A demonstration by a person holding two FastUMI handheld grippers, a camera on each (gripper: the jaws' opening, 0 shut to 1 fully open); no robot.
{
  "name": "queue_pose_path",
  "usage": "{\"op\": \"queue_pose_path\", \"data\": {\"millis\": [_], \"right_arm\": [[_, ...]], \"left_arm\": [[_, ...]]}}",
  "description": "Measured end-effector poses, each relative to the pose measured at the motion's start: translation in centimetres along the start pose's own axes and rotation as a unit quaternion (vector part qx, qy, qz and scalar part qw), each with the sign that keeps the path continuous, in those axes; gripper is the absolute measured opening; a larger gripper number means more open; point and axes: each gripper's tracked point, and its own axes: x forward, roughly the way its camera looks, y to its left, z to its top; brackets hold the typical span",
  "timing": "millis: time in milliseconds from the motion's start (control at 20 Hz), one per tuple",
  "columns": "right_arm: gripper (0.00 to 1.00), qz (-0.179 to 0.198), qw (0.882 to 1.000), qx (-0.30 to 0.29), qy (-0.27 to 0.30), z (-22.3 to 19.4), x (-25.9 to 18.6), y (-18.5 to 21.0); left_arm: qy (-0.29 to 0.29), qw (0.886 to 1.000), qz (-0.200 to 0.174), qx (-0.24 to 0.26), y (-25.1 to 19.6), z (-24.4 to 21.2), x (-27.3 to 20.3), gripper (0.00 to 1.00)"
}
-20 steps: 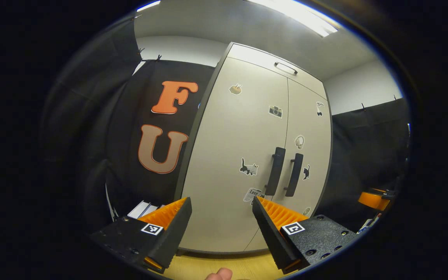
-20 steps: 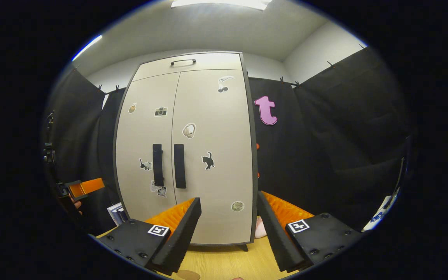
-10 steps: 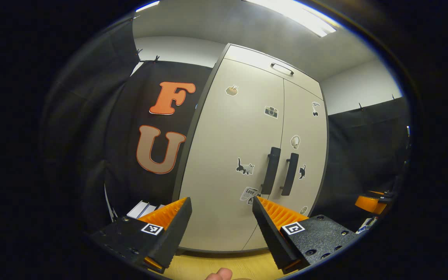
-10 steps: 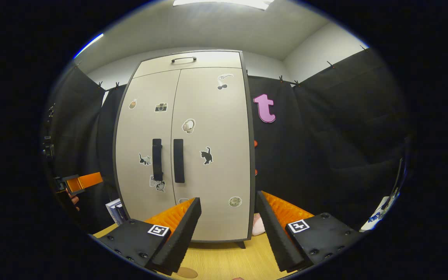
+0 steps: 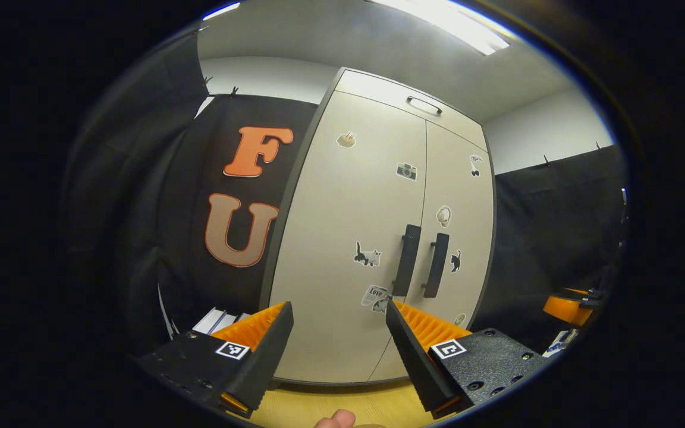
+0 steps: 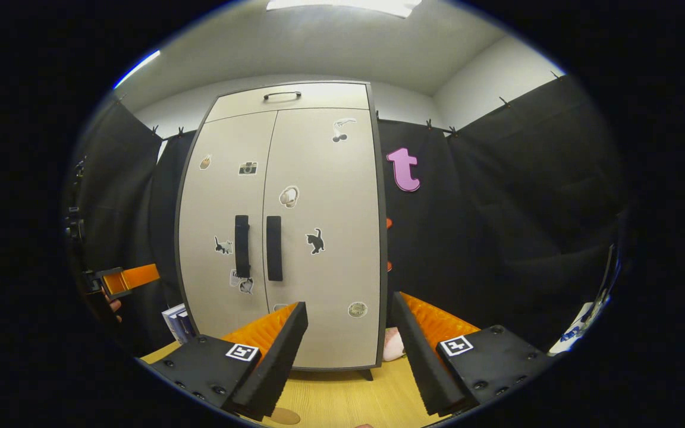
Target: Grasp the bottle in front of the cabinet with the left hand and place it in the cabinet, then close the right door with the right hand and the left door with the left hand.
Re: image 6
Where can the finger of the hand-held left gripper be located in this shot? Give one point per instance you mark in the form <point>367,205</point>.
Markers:
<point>137,276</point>

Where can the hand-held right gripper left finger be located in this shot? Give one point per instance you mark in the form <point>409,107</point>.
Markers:
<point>277,362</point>

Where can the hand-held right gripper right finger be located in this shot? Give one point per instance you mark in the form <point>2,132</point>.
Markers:
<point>421,356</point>

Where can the white cabinet door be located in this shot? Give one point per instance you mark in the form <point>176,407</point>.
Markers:
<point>342,196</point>
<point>211,202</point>

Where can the pink plush toy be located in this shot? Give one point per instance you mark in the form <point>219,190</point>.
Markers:
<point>393,348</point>

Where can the brown round coaster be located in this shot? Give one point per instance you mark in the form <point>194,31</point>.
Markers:
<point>285,416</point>

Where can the white and blue box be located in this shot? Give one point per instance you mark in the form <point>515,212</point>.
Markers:
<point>179,324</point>

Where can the white cabinet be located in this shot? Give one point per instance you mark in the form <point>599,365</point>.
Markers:
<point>382,267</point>

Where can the black backdrop cloth with letters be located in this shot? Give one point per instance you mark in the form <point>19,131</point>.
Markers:
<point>426,249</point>

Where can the white side table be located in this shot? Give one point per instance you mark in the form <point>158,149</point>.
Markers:
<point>571,330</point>

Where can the white cabinet drawer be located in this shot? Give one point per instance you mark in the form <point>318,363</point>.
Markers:
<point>330,98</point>

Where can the ceiling light panel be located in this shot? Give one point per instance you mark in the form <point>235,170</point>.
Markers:
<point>342,5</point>

